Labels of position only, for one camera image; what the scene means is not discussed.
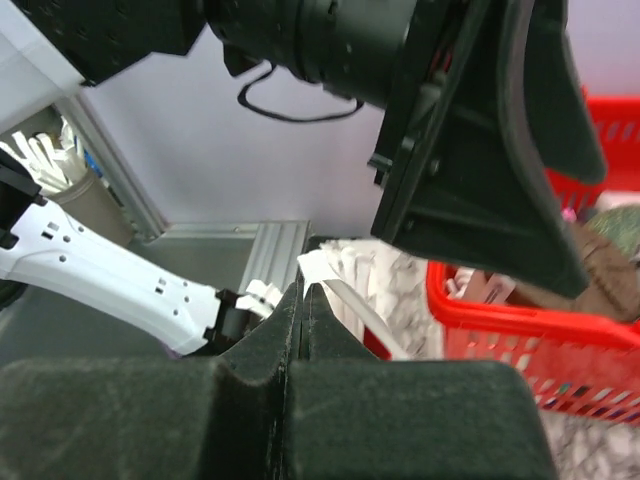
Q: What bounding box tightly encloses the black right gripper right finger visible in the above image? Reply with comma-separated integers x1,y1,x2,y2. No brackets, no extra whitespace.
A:
287,286,558,479

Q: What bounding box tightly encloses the aluminium frame rail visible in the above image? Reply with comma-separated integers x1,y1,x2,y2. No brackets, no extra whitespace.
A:
55,95,311,292

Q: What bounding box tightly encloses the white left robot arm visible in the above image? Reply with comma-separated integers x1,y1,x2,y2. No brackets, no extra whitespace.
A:
1,1,606,357

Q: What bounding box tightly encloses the single white straw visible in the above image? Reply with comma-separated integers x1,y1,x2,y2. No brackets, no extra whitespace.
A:
234,252,396,361

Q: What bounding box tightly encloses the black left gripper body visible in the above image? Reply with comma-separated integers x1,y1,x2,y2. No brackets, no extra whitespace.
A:
372,1,530,265

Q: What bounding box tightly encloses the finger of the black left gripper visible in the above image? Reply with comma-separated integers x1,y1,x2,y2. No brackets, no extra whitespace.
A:
502,1,607,185
399,119,589,298

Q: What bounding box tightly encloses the red plastic shopping basket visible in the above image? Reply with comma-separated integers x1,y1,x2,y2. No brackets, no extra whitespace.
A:
425,95,639,426

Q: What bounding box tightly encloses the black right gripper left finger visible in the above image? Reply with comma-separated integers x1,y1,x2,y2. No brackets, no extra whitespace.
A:
1,285,301,479

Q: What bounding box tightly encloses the brown round lidded box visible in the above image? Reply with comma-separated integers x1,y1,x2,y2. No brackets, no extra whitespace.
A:
507,223,639,324

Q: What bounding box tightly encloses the green yarn ball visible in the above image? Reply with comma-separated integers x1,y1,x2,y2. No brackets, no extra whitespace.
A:
586,204,639,266

